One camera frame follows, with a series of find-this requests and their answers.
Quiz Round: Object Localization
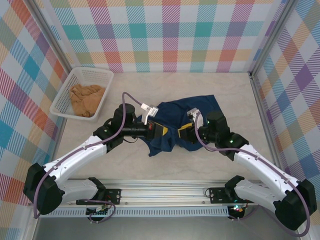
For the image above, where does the grey metal shelf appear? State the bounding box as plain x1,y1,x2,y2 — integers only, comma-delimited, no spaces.
32,216,301,240

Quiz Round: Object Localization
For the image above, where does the white slotted cable duct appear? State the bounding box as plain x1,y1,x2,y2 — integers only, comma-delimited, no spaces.
39,206,230,218

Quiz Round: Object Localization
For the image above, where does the tan crumpled cloth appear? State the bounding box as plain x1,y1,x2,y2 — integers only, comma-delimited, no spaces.
69,84,106,118

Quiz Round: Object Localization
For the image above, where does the white perforated plastic basket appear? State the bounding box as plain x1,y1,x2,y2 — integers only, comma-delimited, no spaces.
49,66,115,123

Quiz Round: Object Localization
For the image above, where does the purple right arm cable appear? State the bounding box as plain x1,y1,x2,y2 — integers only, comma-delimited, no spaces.
194,111,312,237

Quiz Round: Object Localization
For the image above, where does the green circuit board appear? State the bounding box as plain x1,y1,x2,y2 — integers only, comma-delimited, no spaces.
85,204,112,218

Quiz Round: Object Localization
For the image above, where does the aluminium frame post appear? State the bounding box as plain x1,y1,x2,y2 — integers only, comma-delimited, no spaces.
248,0,300,76
29,0,76,76

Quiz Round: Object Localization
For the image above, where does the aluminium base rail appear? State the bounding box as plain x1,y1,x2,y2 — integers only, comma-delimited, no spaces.
27,178,305,208

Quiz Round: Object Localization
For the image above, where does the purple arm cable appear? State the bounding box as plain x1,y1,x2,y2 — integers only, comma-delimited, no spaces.
194,111,312,237
33,91,151,224

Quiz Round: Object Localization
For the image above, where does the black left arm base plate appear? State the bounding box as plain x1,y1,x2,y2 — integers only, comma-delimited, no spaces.
75,188,123,206

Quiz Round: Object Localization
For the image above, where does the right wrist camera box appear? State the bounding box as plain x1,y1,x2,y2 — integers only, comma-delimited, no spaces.
186,106,202,123

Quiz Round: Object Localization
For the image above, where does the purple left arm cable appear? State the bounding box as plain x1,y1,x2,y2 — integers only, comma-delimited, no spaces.
33,91,151,224

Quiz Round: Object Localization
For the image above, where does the black controller box with LED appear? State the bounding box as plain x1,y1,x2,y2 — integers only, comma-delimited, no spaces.
228,204,247,220

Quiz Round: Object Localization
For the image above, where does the navy blue t-shirt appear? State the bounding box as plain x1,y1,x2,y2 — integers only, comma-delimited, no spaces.
147,94,227,158

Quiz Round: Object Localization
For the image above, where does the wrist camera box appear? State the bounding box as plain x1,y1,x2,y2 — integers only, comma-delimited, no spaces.
140,102,160,125
186,106,202,123

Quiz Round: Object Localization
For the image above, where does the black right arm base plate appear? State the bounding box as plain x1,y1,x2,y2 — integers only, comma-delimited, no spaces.
208,186,256,204

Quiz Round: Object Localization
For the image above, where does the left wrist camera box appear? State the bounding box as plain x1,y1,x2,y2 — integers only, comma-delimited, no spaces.
140,102,160,125

